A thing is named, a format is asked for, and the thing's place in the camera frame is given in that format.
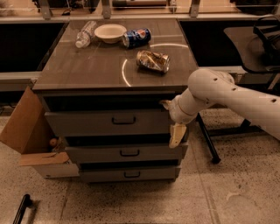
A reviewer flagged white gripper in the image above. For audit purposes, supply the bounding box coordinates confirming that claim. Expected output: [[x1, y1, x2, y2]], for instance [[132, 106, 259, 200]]
[[159, 97, 199, 149]]

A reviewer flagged grey top drawer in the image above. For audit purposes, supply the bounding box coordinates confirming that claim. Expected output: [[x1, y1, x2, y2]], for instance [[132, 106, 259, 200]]
[[45, 109, 172, 137]]

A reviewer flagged grey drawer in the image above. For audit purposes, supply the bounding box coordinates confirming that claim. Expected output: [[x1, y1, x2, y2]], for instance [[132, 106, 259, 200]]
[[66, 143, 188, 164], [45, 109, 172, 137], [79, 165, 181, 183]]

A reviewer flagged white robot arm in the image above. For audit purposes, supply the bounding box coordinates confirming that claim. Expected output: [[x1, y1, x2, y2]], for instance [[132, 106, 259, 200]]
[[161, 68, 280, 148]]

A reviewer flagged grey bottom drawer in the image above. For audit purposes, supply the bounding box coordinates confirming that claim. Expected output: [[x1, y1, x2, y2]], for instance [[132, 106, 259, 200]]
[[79, 165, 181, 183]]

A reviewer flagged grey drawer cabinet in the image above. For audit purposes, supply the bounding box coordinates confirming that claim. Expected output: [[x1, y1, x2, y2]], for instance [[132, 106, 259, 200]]
[[33, 19, 197, 171]]

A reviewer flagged grey middle drawer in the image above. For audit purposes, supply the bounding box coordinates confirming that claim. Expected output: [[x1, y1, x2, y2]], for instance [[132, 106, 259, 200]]
[[66, 143, 188, 164]]

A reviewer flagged crushed gold can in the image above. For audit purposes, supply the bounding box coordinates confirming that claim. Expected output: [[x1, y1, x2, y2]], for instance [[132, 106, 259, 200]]
[[136, 50, 170, 74]]

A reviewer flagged black table leg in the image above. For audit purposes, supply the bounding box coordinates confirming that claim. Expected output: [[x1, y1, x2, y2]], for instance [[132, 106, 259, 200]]
[[196, 114, 221, 164]]

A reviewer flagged blue Pepsi can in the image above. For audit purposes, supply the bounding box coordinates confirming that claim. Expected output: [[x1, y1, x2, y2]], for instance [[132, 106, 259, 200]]
[[122, 28, 151, 49]]

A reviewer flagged white paper bowl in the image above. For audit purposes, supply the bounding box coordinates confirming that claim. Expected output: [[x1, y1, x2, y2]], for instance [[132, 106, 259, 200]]
[[94, 24, 127, 44]]

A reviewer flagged black office chair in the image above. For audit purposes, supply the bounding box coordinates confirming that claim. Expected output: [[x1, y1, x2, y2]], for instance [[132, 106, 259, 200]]
[[224, 16, 280, 90]]

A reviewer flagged clear plastic water bottle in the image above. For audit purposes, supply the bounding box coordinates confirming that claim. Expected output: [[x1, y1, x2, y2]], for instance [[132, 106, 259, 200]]
[[75, 21, 97, 48]]

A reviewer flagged small orange ball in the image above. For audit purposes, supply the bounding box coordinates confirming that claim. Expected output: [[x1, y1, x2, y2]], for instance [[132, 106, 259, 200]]
[[49, 138, 58, 147]]

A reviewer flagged brown cardboard box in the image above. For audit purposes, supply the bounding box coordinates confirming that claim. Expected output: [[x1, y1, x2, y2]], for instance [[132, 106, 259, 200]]
[[0, 87, 79, 179]]

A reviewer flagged black bar on floor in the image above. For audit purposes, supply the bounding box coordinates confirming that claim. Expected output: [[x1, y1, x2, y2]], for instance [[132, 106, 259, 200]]
[[12, 194, 33, 224]]

